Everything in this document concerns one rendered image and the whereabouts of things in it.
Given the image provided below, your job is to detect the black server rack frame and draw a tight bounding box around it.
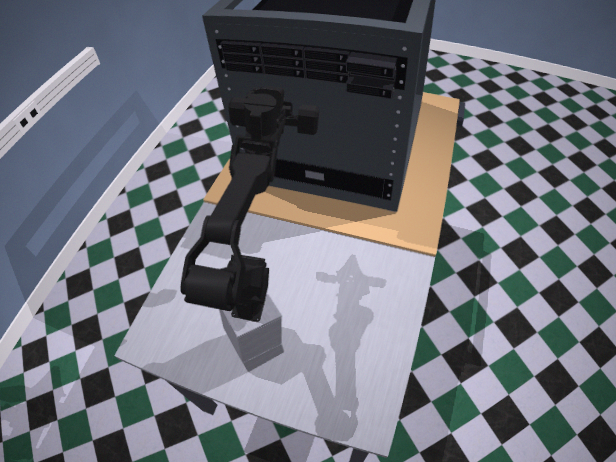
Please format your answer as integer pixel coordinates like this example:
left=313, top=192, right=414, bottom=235
left=202, top=0, right=435, bottom=212

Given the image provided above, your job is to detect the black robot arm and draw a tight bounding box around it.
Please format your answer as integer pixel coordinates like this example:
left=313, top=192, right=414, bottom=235
left=180, top=86, right=286, bottom=322

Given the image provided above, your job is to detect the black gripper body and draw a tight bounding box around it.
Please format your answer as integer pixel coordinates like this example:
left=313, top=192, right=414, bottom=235
left=229, top=97, right=319, bottom=140

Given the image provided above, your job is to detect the tan flat board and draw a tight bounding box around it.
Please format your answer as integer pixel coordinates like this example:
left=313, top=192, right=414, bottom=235
left=248, top=92, right=460, bottom=257

